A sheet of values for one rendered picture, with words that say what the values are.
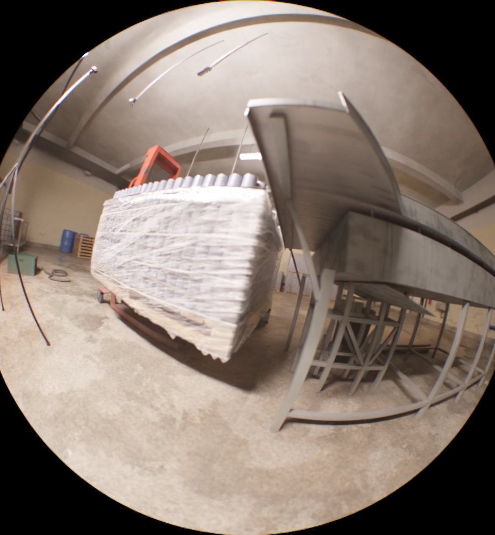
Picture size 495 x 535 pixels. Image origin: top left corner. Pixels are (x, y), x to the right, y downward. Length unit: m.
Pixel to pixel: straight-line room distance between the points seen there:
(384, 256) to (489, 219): 6.66
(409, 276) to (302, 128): 0.61
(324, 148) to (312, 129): 0.07
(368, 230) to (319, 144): 0.36
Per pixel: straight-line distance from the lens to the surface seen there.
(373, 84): 4.47
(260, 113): 0.38
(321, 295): 0.56
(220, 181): 0.77
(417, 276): 0.76
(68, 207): 9.31
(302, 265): 8.05
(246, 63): 4.29
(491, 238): 6.97
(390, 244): 0.68
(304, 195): 0.63
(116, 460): 0.83
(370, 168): 0.49
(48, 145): 9.01
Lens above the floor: 0.75
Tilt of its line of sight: 1 degrees up
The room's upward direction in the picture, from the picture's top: 11 degrees clockwise
